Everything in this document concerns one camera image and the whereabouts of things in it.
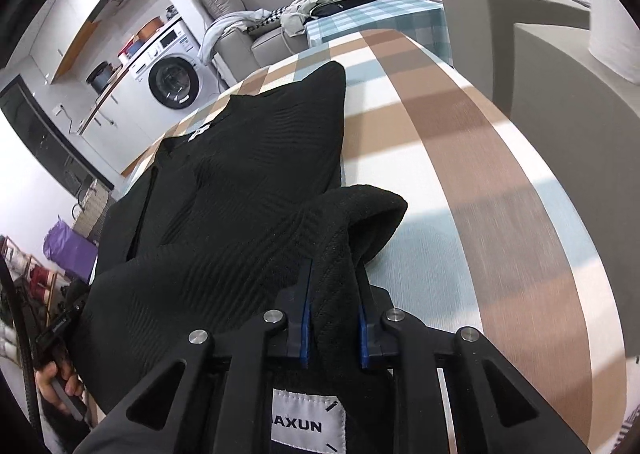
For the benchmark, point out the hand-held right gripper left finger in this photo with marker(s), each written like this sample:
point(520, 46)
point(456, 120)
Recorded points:
point(305, 329)

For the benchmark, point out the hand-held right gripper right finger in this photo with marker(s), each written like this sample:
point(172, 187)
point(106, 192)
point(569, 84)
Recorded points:
point(364, 340)

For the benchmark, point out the black knit sweater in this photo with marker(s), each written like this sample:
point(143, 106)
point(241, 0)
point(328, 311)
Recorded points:
point(225, 214)

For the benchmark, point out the person's left hand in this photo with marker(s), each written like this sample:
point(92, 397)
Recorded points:
point(49, 384)

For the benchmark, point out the shoe rack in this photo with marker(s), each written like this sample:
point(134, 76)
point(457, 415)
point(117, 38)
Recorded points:
point(30, 284)

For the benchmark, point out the purple bag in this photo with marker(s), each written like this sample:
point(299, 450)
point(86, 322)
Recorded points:
point(67, 251)

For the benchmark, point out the grey slatted basket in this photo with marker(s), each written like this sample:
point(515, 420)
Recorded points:
point(90, 211)

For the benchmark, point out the brown blue plaid blanket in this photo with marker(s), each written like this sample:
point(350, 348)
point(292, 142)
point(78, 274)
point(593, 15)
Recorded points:
point(490, 194)

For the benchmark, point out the black built-in oven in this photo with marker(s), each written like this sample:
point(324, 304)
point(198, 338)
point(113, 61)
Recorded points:
point(40, 133)

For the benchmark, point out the black pot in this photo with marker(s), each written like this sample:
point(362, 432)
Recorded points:
point(99, 77)

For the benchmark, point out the white washing machine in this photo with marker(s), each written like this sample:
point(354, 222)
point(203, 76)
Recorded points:
point(170, 68)

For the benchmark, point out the grey sofa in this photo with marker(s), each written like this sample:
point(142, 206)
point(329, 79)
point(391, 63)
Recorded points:
point(240, 46)

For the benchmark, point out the white grey garment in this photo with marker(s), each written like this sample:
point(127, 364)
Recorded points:
point(227, 26)

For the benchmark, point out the blue checked cloth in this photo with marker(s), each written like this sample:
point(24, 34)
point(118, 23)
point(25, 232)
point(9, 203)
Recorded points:
point(380, 16)

